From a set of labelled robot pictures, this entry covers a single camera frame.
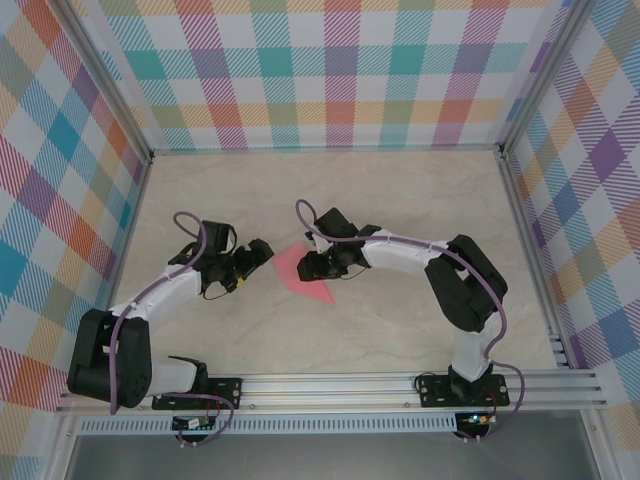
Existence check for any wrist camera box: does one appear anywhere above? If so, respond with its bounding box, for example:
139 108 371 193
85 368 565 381
305 208 358 251
201 219 238 253

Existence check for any perforated grey cable tray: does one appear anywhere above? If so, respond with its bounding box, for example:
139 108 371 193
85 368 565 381
77 412 459 435

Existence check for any aluminium frame rail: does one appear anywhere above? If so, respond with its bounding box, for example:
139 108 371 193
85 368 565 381
149 144 504 157
497 152 574 371
107 157 154 314

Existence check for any purple cable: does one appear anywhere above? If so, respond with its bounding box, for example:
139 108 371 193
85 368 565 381
108 211 236 449
293 198 530 444

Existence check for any aluminium frame post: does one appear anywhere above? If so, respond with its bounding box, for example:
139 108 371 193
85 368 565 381
498 0 594 156
58 0 154 164

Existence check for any aluminium mounting rail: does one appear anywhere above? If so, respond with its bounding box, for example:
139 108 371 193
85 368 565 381
54 372 609 414

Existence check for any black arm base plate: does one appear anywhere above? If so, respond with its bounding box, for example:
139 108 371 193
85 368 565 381
416 372 511 410
151 375 245 412

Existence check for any pink paper sheet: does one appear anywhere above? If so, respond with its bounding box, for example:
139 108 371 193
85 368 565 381
272 242 336 305

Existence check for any small black circuit board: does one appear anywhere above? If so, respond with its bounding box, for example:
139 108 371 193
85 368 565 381
171 417 216 431

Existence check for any grey metal panel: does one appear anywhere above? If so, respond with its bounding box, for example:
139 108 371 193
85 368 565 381
64 433 601 480

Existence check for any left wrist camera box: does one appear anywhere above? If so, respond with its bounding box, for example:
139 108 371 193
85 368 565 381
201 219 238 253

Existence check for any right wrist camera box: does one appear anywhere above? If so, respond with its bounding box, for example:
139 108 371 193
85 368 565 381
305 208 358 251

